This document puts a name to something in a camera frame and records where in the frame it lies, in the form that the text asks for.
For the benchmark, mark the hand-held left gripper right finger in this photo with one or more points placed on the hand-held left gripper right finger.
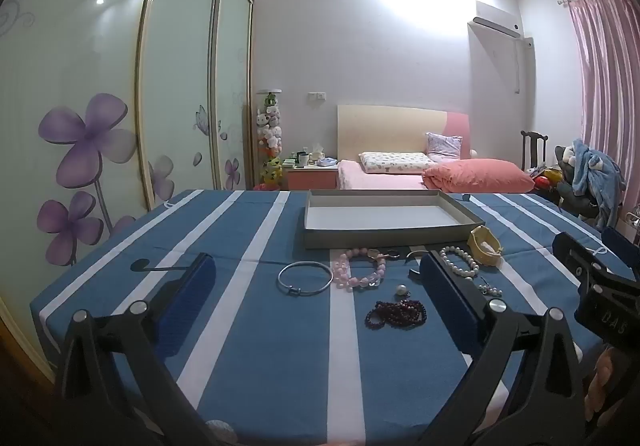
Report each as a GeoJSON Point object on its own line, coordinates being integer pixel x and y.
{"type": "Point", "coordinates": [440, 286]}

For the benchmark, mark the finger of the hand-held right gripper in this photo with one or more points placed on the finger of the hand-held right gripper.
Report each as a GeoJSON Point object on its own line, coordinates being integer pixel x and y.
{"type": "Point", "coordinates": [622, 248]}
{"type": "Point", "coordinates": [575, 258]}

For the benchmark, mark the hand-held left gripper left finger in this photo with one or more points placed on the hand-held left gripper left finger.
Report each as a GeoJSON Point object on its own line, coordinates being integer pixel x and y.
{"type": "Point", "coordinates": [192, 286]}

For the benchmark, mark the single white pearl earring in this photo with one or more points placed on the single white pearl earring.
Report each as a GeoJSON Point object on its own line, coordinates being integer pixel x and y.
{"type": "Point", "coordinates": [401, 291]}

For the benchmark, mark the silver bangle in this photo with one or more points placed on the silver bangle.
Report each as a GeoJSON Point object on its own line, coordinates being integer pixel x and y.
{"type": "Point", "coordinates": [279, 280]}

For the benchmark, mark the grey cardboard tray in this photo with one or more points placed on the grey cardboard tray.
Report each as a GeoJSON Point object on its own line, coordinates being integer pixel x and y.
{"type": "Point", "coordinates": [380, 218]}

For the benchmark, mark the person's right hand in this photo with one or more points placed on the person's right hand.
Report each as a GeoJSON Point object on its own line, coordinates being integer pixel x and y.
{"type": "Point", "coordinates": [602, 376]}

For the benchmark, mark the black chair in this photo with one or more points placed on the black chair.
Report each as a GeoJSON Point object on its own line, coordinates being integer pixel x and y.
{"type": "Point", "coordinates": [575, 203]}

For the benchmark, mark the blue fleece garment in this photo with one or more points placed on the blue fleece garment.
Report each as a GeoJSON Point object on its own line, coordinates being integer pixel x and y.
{"type": "Point", "coordinates": [595, 170]}

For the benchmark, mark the red and yellow toys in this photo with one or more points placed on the red and yellow toys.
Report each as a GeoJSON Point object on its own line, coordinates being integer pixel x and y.
{"type": "Point", "coordinates": [547, 178]}

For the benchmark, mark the white plush toy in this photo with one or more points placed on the white plush toy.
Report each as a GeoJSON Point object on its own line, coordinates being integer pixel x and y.
{"type": "Point", "coordinates": [567, 154]}

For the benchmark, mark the folded coral duvet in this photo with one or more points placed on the folded coral duvet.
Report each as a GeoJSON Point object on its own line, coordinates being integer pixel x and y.
{"type": "Point", "coordinates": [475, 175]}

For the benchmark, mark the dark wooden chair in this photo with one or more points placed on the dark wooden chair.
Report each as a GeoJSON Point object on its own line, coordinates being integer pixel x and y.
{"type": "Point", "coordinates": [531, 150]}

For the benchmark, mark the white patterned pillow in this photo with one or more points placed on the white patterned pillow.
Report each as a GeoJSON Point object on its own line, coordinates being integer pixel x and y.
{"type": "Point", "coordinates": [395, 162]}

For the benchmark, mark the purple floral pillow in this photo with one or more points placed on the purple floral pillow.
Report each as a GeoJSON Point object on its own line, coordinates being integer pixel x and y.
{"type": "Point", "coordinates": [442, 145]}

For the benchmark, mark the pink curtain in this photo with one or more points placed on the pink curtain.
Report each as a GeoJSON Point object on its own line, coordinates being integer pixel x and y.
{"type": "Point", "coordinates": [610, 100]}

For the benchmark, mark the pink nightstand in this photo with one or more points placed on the pink nightstand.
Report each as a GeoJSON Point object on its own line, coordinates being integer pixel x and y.
{"type": "Point", "coordinates": [310, 178]}

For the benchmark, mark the beige pink headboard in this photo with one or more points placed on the beige pink headboard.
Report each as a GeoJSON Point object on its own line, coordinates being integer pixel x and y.
{"type": "Point", "coordinates": [390, 130]}

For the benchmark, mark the light blue cloth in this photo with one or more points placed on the light blue cloth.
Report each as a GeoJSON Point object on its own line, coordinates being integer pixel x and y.
{"type": "Point", "coordinates": [326, 161]}

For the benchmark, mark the tower of plush toys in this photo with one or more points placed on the tower of plush toys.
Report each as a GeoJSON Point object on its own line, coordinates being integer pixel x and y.
{"type": "Point", "coordinates": [270, 130]}

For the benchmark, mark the tissue box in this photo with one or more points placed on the tissue box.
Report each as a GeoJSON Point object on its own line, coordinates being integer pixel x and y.
{"type": "Point", "coordinates": [317, 154]}

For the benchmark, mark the air conditioner pipe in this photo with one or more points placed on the air conditioner pipe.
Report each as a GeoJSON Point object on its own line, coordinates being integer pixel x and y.
{"type": "Point", "coordinates": [517, 70]}

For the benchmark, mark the floral glass wardrobe door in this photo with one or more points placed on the floral glass wardrobe door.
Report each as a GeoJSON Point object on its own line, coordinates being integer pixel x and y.
{"type": "Point", "coordinates": [180, 75]}
{"type": "Point", "coordinates": [232, 90]}
{"type": "Point", "coordinates": [75, 75]}

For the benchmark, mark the white air conditioner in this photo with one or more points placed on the white air conditioner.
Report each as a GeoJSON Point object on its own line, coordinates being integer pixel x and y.
{"type": "Point", "coordinates": [495, 20]}

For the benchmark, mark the wall socket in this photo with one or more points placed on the wall socket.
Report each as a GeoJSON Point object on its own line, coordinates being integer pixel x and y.
{"type": "Point", "coordinates": [317, 95]}

